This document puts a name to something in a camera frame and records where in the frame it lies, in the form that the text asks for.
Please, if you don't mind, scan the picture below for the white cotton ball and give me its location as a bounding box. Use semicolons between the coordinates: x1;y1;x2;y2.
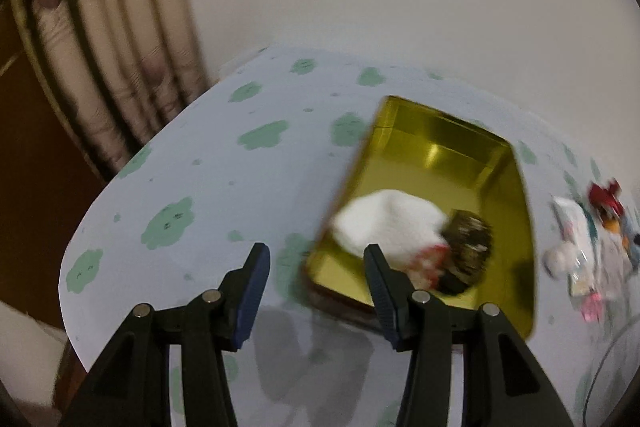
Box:
544;244;576;278

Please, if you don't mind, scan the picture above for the blue tablecloth with green clouds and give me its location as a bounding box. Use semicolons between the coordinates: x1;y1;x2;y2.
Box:
59;47;640;427

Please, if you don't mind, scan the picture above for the brown wooden cabinet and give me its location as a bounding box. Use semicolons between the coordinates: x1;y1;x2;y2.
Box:
0;22;116;338

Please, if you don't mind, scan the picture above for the dark patterned fabric piece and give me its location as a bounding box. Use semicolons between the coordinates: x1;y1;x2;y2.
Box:
435;209;496;295

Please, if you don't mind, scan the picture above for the white glove with red trim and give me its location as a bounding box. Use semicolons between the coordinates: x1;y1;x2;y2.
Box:
332;189;451;290

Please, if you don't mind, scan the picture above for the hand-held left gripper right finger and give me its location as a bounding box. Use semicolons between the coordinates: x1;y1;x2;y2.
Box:
364;244;573;427

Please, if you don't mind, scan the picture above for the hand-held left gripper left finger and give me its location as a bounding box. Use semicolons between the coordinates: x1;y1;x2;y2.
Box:
60;243;271;427

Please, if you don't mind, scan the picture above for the red satin cloth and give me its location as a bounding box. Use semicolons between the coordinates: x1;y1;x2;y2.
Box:
587;179;626;218

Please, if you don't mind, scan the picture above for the plastic packet with pink ribbon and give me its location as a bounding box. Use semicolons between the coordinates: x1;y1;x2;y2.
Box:
550;197;603;323

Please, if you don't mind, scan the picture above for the grey cable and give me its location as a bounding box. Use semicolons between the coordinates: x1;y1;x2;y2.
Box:
580;322;640;427

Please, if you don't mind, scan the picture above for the gold tin box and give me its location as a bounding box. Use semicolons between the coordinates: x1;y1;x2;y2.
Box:
302;95;538;340

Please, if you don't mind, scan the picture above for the beige leaf-print curtain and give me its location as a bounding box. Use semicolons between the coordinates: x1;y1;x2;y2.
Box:
10;0;211;182

